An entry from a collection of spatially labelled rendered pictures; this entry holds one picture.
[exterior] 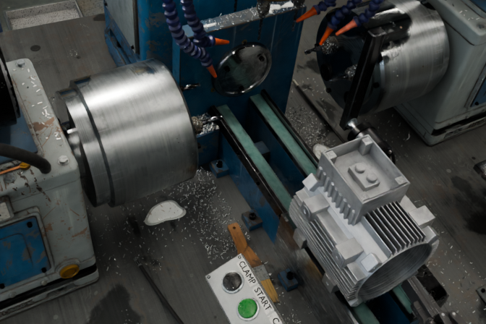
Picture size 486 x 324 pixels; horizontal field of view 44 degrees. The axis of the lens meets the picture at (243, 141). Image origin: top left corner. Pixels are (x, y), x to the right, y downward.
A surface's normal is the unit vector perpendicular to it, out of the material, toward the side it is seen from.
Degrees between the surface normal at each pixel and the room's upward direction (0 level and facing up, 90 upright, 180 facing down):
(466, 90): 90
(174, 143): 62
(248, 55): 90
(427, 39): 43
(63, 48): 0
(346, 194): 90
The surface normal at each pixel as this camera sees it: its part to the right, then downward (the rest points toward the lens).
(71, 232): 0.47, 0.69
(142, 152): 0.45, 0.24
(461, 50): -0.88, 0.30
